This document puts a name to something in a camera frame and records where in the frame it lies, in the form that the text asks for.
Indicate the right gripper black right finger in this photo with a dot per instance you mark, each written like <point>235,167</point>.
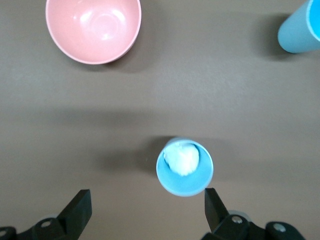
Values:
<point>215,212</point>

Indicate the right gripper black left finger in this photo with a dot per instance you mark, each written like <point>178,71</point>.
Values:
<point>75,215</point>

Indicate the blue plastic cup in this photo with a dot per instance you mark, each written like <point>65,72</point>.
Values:
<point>295,35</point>
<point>185,183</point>

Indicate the brown table cover mat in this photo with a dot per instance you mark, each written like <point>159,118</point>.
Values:
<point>160,100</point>

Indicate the pink bowl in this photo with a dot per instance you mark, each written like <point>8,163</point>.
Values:
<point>92,27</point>

